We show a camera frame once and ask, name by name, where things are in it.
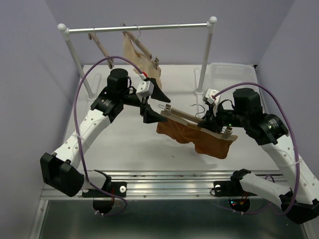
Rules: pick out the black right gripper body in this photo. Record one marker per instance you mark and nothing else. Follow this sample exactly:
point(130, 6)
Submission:
point(224, 117)

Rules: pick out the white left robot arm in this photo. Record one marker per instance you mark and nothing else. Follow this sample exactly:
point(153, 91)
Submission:
point(59, 169)

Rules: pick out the white metal clothes rack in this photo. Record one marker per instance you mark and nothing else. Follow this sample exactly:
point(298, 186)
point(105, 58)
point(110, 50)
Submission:
point(66, 34)

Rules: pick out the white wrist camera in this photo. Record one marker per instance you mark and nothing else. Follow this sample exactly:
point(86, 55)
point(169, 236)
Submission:
point(211, 99)
point(145, 87)

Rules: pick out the empty wooden clip hanger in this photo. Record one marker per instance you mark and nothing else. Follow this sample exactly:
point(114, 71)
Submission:
point(93, 36)

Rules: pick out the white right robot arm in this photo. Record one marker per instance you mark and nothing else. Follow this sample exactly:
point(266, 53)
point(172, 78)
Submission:
point(299, 200)

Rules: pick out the brown underwear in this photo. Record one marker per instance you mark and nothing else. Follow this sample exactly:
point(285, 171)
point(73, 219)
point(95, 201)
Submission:
point(211, 144)

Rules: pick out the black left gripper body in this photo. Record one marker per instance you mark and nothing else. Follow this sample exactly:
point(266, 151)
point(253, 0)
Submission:
point(133, 100)

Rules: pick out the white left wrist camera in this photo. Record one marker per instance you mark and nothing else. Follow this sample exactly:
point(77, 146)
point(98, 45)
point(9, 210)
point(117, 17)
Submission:
point(145, 87)

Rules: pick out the wooden hanger with cream underwear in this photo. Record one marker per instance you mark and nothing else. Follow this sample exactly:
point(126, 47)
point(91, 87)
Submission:
point(134, 48)

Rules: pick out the white plastic basket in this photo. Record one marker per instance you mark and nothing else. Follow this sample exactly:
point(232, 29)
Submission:
point(222, 75)

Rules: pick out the wooden hanger with brown underwear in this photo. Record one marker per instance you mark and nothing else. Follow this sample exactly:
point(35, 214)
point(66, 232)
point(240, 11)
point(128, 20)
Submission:
point(192, 122)

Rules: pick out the aluminium mounting rail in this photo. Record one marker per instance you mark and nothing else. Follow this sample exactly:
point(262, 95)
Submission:
point(162, 185)

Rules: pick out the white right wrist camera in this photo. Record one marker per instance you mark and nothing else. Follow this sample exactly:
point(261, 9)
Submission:
point(211, 99)

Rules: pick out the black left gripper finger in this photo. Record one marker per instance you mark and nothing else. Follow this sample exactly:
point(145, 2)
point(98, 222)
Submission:
point(158, 94)
point(150, 116)

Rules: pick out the cream underwear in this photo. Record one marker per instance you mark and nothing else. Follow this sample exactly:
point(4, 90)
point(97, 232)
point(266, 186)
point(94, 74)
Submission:
point(150, 73)

